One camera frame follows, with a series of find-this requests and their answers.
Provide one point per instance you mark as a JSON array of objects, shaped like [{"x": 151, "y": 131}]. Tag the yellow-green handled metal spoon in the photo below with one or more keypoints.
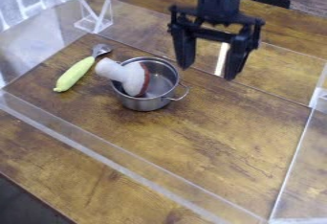
[{"x": 73, "y": 74}]

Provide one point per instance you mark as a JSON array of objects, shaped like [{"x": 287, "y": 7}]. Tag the white plush mushroom red cap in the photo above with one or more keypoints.
[{"x": 131, "y": 75}]

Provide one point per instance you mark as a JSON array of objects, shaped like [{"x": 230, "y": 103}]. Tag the small silver metal pot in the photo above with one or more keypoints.
[{"x": 164, "y": 89}]

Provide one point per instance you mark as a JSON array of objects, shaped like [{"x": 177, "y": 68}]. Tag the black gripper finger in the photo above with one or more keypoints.
[
  {"x": 236, "y": 56},
  {"x": 184, "y": 43}
]

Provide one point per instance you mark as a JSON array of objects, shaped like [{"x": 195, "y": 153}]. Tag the clear acrylic enclosure wall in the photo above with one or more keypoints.
[{"x": 234, "y": 155}]

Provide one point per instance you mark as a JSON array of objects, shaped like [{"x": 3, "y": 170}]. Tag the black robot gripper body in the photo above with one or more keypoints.
[{"x": 216, "y": 12}]

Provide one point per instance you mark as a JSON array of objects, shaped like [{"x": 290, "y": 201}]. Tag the clear acrylic triangular bracket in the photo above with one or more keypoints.
[{"x": 95, "y": 22}]

